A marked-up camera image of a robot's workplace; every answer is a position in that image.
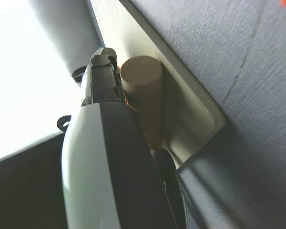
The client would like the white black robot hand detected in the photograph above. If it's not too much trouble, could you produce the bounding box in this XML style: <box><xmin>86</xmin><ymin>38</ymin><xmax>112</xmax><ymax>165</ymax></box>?
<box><xmin>56</xmin><ymin>47</ymin><xmax>189</xmax><ymax>229</ymax></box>

